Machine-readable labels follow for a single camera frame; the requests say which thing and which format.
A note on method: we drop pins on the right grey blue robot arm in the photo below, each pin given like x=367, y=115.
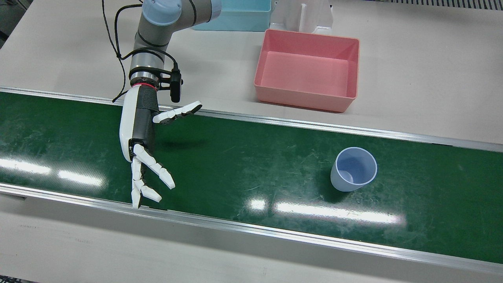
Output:
x=157, y=27

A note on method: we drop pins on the blue plastic box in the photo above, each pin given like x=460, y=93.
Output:
x=235, y=15

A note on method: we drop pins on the white robot column base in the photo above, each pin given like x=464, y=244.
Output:
x=298, y=15

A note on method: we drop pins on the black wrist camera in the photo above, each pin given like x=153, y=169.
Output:
x=175, y=88

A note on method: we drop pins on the pink plastic box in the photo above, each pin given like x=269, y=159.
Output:
x=306, y=74

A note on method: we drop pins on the green conveyor belt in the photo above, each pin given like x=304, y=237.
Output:
x=255, y=169

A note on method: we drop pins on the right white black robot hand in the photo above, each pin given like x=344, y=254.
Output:
x=127, y=125

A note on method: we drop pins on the light blue plastic cup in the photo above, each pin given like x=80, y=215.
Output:
x=349, y=177

